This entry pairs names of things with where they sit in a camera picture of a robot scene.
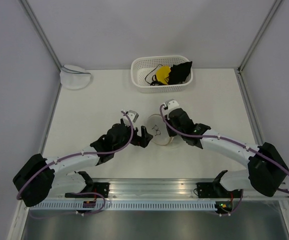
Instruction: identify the aluminium mounting rail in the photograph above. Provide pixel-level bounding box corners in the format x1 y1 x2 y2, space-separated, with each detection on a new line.
19 177 289 201

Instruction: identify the purple cable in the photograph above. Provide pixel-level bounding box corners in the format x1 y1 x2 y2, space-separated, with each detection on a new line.
159 104 289 195
16 110 135 201

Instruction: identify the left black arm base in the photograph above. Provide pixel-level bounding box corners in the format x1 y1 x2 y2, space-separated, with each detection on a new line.
64 171 110 199

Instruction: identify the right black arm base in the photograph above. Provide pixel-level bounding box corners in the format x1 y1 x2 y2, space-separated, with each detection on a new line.
193 170 242 199

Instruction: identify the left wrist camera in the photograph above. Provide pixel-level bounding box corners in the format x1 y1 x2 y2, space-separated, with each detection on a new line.
126 110 139 123

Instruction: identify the white folded mesh bag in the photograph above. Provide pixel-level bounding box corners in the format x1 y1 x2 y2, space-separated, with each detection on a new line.
60 64 92 90

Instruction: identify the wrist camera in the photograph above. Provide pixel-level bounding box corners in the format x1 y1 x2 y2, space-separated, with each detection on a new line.
126 110 139 123
163 99 180 111

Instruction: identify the white mesh laundry bag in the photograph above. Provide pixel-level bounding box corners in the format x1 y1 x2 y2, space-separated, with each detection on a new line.
145 114 177 149

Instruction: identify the black bra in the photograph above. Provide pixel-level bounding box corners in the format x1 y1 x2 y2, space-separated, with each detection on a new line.
167 61 193 85

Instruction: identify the white plastic basket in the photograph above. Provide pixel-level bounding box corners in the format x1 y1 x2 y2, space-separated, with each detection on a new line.
130 55 193 94

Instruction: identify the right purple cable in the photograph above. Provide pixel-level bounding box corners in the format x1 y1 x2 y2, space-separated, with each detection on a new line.
159 104 289 195

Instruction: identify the yellow bra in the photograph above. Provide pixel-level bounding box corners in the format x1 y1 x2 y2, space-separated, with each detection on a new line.
155 66 171 85

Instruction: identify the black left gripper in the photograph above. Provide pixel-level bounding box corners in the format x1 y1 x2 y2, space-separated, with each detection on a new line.
113 118 153 153

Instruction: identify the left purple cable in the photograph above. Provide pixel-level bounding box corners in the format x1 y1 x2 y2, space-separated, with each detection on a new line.
16 110 135 201

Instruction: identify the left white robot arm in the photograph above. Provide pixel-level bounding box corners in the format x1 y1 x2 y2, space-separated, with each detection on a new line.
12 118 153 207

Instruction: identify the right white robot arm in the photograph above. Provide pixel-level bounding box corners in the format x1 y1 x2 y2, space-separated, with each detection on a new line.
159 105 289 198

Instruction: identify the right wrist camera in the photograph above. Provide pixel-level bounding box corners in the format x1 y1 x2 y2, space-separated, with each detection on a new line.
163 99 180 111

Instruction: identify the white slotted cable duct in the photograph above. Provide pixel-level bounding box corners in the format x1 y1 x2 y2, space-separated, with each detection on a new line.
31 200 217 211

